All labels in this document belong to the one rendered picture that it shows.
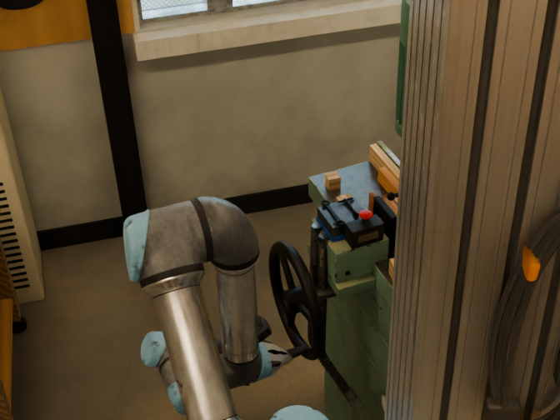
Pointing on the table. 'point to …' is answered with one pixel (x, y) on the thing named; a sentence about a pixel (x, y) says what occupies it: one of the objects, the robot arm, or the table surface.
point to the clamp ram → (386, 219)
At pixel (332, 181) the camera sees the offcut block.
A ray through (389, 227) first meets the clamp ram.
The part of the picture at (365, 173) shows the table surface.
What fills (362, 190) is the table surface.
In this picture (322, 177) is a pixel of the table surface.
